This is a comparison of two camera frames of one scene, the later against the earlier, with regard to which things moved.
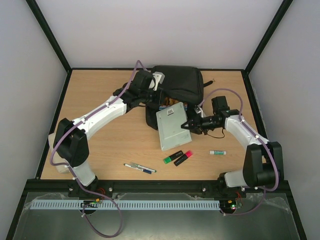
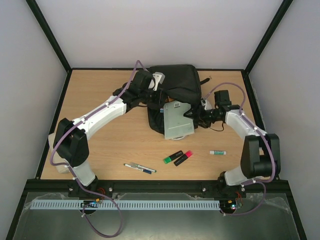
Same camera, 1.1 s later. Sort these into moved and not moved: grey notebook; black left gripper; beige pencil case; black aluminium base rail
Moved: grey notebook
Not moved: black left gripper; beige pencil case; black aluminium base rail
